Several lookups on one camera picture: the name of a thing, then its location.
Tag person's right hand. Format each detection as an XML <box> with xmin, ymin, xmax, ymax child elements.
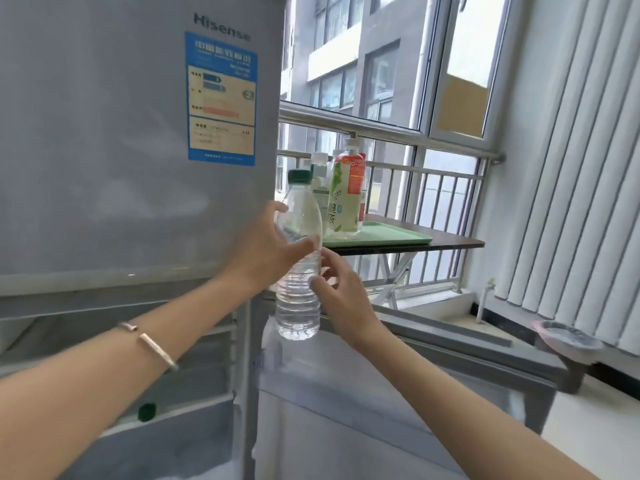
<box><xmin>308</xmin><ymin>247</ymin><xmax>387</xmax><ymax>349</ymax></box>

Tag person's left hand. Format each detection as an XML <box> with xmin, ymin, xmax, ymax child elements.
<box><xmin>219</xmin><ymin>200</ymin><xmax>322</xmax><ymax>301</ymax></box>

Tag clear green-capped water bottle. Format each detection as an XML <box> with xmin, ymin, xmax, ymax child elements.
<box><xmin>274</xmin><ymin>170</ymin><xmax>323</xmax><ymax>341</ymax></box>

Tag person's right forearm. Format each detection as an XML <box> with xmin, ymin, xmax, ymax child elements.
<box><xmin>346</xmin><ymin>321</ymin><xmax>608</xmax><ymax>480</ymax></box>

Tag white-capped bottle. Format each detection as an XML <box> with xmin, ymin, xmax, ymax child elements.
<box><xmin>309</xmin><ymin>152</ymin><xmax>332</xmax><ymax>211</ymax></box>

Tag tea bottle with red-green label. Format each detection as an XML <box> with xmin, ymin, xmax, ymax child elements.
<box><xmin>327</xmin><ymin>137</ymin><xmax>367</xmax><ymax>239</ymax></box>

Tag green plastic tray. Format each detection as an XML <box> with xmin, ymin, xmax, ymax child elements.
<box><xmin>320</xmin><ymin>221</ymin><xmax>434</xmax><ymax>248</ymax></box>

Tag open grey refrigerator door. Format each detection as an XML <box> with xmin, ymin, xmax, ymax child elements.
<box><xmin>252</xmin><ymin>294</ymin><xmax>574</xmax><ymax>480</ymax></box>

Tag blue energy label sticker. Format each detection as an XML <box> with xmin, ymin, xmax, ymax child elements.
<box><xmin>185</xmin><ymin>31</ymin><xmax>259</xmax><ymax>167</ymax></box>

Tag steel window railing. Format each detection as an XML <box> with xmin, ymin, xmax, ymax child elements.
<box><xmin>276</xmin><ymin>101</ymin><xmax>506</xmax><ymax>296</ymax></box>

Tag brown folding table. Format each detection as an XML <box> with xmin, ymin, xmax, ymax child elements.
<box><xmin>322</xmin><ymin>214</ymin><xmax>486</xmax><ymax>310</ymax></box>

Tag white water pipe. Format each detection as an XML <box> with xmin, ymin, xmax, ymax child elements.
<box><xmin>475</xmin><ymin>279</ymin><xmax>497</xmax><ymax>325</ymax></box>

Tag grey building outside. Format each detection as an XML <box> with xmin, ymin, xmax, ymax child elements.
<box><xmin>281</xmin><ymin>0</ymin><xmax>441</xmax><ymax>129</ymax></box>

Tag silver refrigerator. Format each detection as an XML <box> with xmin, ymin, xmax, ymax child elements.
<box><xmin>0</xmin><ymin>0</ymin><xmax>291</xmax><ymax>480</ymax></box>

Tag waste bin with pink bag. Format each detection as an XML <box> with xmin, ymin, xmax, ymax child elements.
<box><xmin>531</xmin><ymin>320</ymin><xmax>609</xmax><ymax>395</ymax></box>

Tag white vertical blinds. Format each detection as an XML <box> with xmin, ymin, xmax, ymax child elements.
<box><xmin>492</xmin><ymin>0</ymin><xmax>640</xmax><ymax>356</ymax></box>

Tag silver bracelet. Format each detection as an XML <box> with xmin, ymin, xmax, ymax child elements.
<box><xmin>117</xmin><ymin>321</ymin><xmax>179</xmax><ymax>372</ymax></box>

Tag white window frame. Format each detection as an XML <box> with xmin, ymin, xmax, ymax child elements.
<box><xmin>280</xmin><ymin>0</ymin><xmax>517</xmax><ymax>146</ymax></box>

